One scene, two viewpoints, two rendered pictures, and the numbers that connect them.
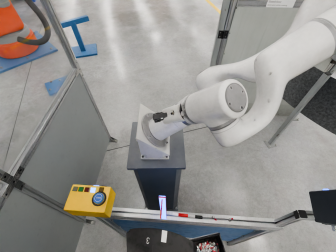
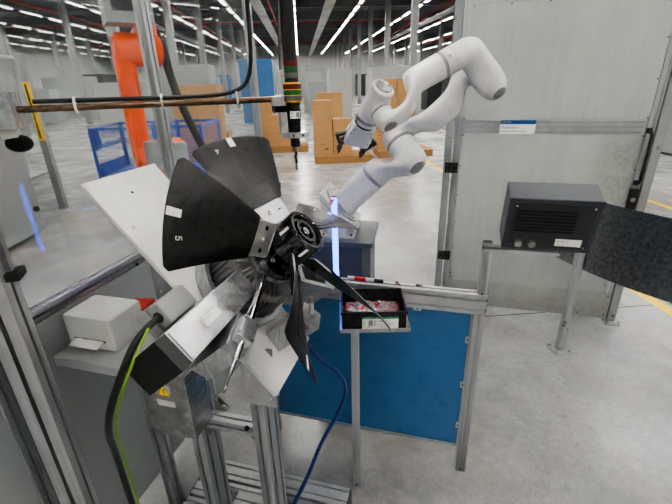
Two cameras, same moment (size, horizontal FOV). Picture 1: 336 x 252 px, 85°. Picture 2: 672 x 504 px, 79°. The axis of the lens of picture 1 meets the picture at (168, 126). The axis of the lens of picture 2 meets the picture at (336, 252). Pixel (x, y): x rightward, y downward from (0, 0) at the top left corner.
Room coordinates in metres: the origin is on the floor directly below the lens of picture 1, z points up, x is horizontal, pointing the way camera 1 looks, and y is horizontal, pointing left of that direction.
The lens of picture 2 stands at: (-1.20, -0.28, 1.57)
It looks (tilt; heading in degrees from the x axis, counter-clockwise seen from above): 23 degrees down; 12
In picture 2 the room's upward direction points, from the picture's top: 2 degrees counter-clockwise
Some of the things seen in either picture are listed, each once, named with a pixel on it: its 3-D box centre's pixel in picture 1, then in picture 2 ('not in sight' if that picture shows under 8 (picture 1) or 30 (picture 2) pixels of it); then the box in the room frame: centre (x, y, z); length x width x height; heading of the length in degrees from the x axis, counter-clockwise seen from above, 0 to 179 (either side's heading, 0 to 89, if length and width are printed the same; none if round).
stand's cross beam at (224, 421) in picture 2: not in sight; (234, 423); (-0.29, 0.27, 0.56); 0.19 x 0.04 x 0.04; 86
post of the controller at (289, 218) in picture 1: (289, 219); (484, 268); (0.16, -0.51, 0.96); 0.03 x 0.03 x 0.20; 86
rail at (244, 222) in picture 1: (184, 218); (362, 290); (0.19, -0.08, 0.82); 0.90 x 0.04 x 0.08; 86
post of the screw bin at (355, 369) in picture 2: not in sight; (355, 409); (0.00, -0.08, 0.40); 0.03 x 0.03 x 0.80; 11
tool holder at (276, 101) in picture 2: not in sight; (289, 116); (-0.17, 0.05, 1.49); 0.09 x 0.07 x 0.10; 121
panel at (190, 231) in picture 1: (180, 230); (362, 368); (0.19, -0.08, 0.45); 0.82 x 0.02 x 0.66; 86
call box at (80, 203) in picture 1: (92, 201); not in sight; (0.21, 0.31, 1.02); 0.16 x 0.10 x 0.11; 86
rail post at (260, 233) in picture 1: (244, 236); (468, 396); (0.16, -0.51, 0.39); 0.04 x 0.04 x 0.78; 86
